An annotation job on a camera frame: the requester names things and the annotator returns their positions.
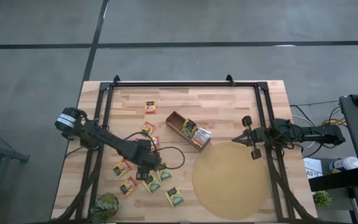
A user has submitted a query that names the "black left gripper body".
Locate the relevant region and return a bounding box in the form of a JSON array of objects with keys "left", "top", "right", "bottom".
[{"left": 125, "top": 138, "right": 163, "bottom": 171}]

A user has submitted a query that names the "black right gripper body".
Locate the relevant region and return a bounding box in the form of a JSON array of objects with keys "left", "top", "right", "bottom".
[{"left": 242, "top": 114, "right": 273, "bottom": 161}]

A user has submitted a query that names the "green yellow tea packet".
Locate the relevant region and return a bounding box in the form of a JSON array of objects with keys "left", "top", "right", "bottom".
[
  {"left": 142, "top": 175, "right": 162, "bottom": 195},
  {"left": 157, "top": 167, "right": 173, "bottom": 182},
  {"left": 180, "top": 119, "right": 198, "bottom": 139},
  {"left": 165, "top": 186, "right": 185, "bottom": 208}
]

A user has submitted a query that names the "white Tazo tea packet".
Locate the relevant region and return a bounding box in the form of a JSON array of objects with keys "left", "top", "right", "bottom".
[
  {"left": 191, "top": 130, "right": 209, "bottom": 149},
  {"left": 197, "top": 126, "right": 213, "bottom": 142}
]

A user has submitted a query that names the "wooden compartment tea box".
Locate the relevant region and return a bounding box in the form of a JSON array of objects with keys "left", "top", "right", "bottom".
[{"left": 165, "top": 111, "right": 213, "bottom": 153}]

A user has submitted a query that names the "round woven straw placemat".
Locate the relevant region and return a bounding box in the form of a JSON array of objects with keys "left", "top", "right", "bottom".
[{"left": 191, "top": 141, "right": 272, "bottom": 221}]

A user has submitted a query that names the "potted succulent plant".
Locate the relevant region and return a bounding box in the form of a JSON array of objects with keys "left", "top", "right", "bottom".
[{"left": 89, "top": 192, "right": 120, "bottom": 224}]

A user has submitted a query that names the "white paper sheet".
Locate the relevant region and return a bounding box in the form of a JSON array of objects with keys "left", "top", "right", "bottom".
[{"left": 303, "top": 157, "right": 324, "bottom": 180}]

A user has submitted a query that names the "small green plant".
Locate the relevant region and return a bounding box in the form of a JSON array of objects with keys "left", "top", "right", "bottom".
[{"left": 312, "top": 190, "right": 333, "bottom": 209}]

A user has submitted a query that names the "white blue canister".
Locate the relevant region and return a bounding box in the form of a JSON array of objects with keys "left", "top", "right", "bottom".
[{"left": 328, "top": 156, "right": 358, "bottom": 174}]

